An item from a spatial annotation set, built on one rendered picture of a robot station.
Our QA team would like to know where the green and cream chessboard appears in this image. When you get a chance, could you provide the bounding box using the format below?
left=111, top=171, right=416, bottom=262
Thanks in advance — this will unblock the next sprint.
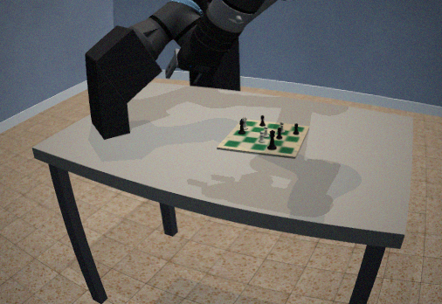
left=217, top=120, right=309, bottom=159

